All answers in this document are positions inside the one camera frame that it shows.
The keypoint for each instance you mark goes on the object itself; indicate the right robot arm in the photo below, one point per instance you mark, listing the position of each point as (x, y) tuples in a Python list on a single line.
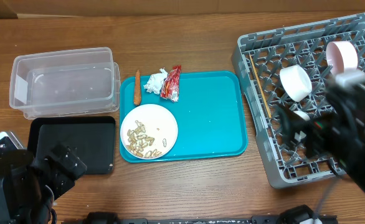
[(340, 134)]

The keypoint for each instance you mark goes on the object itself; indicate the clear plastic bin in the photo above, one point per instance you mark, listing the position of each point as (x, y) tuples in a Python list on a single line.
[(65, 83)]

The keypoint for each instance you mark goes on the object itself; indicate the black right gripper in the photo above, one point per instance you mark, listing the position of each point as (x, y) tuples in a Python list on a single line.
[(313, 133)]

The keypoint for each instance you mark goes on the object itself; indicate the grey dish rack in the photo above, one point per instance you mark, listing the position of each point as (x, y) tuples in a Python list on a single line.
[(273, 50)]

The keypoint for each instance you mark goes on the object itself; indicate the black tray bin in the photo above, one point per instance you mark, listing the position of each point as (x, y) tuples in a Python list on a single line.
[(91, 138)]

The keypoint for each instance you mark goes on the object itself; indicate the carrot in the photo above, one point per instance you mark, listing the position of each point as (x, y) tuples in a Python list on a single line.
[(137, 90)]

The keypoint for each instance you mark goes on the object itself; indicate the teal plastic tray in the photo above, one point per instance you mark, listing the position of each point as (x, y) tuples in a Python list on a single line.
[(209, 114)]

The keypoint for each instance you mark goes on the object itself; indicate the white napkin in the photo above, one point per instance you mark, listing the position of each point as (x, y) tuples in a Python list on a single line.
[(155, 82)]

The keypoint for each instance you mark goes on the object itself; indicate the red snack wrapper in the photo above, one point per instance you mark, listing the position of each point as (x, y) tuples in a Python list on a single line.
[(170, 88)]

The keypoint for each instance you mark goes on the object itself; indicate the wooden chopstick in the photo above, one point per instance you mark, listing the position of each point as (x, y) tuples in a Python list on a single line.
[(260, 87)]

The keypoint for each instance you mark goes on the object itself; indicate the pink plate with peanuts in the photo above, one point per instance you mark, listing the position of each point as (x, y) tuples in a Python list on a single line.
[(148, 132)]

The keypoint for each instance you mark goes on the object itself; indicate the white cup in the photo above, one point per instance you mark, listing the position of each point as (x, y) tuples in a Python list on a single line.
[(300, 116)]

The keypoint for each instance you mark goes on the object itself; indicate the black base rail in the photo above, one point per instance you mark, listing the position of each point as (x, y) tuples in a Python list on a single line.
[(300, 214)]

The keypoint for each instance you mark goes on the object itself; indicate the pink bowl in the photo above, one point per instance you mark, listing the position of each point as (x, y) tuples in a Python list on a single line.
[(342, 56)]

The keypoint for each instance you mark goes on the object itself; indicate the white bowl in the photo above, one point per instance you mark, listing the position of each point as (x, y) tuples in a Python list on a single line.
[(295, 82)]

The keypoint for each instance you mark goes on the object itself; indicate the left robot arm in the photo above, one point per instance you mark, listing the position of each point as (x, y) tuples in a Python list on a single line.
[(29, 185)]

